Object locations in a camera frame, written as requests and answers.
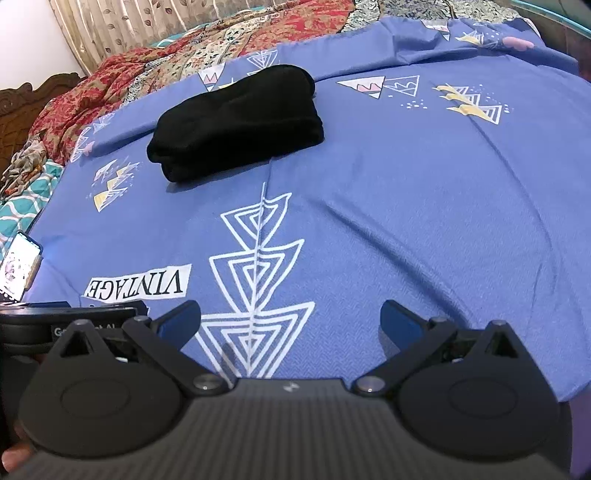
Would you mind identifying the smartphone with lit screen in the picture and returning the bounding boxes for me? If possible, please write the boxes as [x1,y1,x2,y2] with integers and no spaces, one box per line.
[1,231,42,304]

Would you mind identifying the left hand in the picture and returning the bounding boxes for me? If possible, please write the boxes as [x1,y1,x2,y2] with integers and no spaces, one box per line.
[1,422,36,473]

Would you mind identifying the teal white patterned cloth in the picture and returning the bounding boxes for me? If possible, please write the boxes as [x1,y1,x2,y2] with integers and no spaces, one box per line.
[0,161,64,258]

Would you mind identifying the carved wooden headboard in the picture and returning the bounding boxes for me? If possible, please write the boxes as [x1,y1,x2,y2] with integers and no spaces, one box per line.
[0,73,83,171]

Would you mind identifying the beige leaf-pattern curtain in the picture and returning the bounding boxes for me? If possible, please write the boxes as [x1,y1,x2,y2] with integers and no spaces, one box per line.
[49,0,279,75]

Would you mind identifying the red floral patchwork quilt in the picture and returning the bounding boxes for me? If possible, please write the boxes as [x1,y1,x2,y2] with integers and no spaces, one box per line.
[0,0,523,195]

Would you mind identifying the black pants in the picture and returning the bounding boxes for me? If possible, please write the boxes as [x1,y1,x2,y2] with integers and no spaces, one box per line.
[146,65,325,184]

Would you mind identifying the blue patterned bed sheet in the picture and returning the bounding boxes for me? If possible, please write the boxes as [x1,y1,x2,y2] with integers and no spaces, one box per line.
[26,17,590,400]

